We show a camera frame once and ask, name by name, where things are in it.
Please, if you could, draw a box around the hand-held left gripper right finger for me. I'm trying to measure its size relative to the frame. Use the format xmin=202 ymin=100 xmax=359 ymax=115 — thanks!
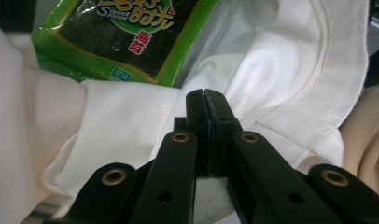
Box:
xmin=204 ymin=88 xmax=245 ymax=179

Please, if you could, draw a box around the white patterned tote bag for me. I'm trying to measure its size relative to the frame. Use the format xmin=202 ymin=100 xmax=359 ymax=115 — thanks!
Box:
xmin=0 ymin=0 xmax=379 ymax=224

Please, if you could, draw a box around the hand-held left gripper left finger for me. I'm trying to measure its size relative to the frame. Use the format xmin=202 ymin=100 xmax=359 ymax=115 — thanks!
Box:
xmin=173 ymin=88 xmax=212 ymax=178

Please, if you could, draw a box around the green seaweed snack packet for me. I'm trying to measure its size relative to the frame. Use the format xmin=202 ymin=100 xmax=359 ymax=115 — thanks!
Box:
xmin=31 ymin=0 xmax=220 ymax=89

